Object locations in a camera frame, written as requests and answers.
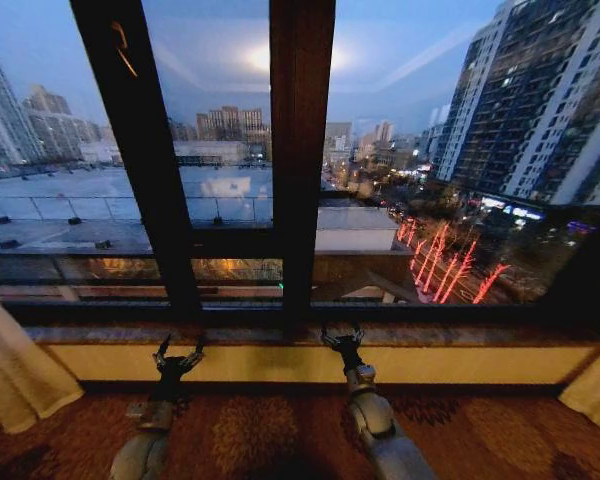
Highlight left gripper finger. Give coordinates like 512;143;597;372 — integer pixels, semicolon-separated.
152;333;173;366
184;335;207;367

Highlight marble window sill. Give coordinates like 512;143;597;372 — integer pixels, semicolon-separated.
22;321;600;348

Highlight red lit street trees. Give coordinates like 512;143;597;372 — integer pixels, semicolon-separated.
395;217;511;305

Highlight cream fabric curtain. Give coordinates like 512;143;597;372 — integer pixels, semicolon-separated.
558;338;600;435
0;283;86;441

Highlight flat grey rooftop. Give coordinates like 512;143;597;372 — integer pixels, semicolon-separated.
0;164;274;254

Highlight tall dark apartment tower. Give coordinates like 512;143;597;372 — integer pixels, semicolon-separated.
432;0;600;207

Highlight dark wooden window frame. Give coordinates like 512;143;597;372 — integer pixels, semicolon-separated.
0;0;600;329

